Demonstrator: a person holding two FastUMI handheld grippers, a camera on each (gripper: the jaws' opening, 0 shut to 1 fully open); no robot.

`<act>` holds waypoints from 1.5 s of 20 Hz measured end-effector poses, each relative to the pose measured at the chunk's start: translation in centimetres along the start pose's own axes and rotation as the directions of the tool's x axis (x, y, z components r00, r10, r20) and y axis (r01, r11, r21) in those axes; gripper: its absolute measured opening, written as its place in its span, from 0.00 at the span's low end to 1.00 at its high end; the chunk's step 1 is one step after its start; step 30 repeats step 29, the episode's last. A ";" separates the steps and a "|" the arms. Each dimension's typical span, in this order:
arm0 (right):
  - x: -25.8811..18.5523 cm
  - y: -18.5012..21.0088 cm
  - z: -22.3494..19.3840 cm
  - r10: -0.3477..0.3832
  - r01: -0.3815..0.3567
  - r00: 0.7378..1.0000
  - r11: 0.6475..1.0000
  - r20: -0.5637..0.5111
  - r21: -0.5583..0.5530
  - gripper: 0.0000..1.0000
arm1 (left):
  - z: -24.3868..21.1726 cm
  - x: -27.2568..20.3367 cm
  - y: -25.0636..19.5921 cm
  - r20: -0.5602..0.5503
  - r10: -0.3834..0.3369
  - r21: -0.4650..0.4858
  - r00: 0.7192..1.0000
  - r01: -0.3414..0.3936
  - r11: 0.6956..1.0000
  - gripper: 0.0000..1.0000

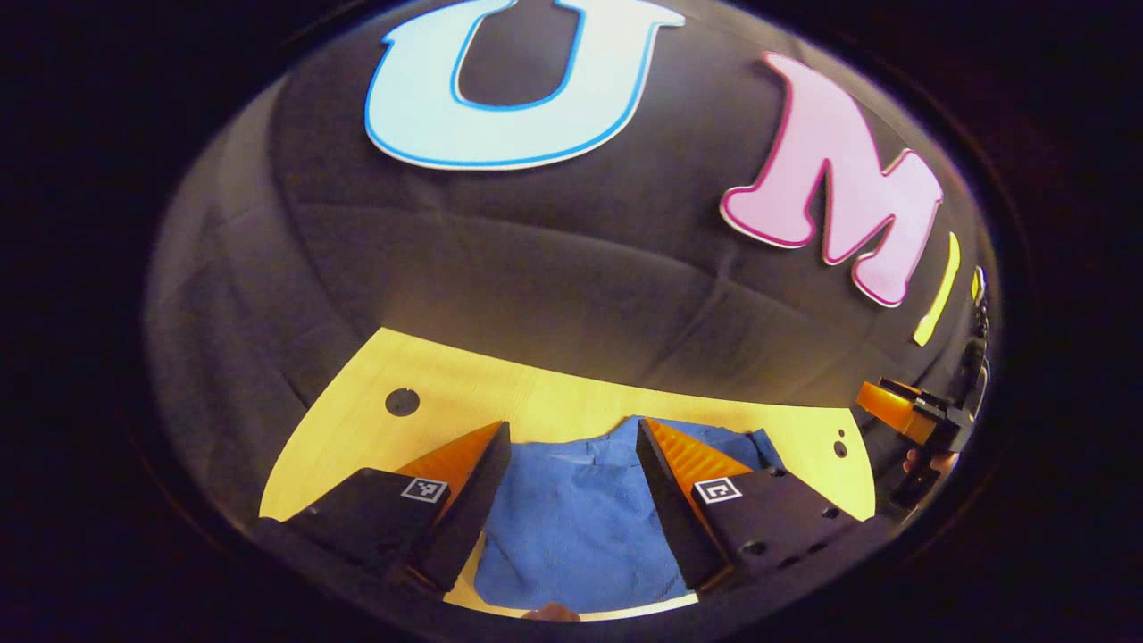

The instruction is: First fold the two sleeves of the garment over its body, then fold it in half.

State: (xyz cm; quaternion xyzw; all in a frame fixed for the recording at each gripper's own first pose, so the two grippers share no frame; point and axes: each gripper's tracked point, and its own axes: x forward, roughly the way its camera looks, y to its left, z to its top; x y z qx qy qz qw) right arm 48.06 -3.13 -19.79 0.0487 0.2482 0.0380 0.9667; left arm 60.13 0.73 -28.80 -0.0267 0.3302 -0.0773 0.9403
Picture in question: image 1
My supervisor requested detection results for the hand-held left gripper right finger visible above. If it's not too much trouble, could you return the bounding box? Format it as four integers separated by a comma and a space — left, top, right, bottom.
636, 417, 863, 590

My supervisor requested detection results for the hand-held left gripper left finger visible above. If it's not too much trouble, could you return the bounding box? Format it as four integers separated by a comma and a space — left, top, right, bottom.
259, 421, 513, 592

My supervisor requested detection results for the blue button shirt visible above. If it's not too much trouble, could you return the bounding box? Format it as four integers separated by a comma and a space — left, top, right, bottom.
473, 415, 787, 614

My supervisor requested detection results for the black backdrop cloth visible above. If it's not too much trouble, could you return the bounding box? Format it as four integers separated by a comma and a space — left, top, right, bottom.
143, 0, 1001, 519

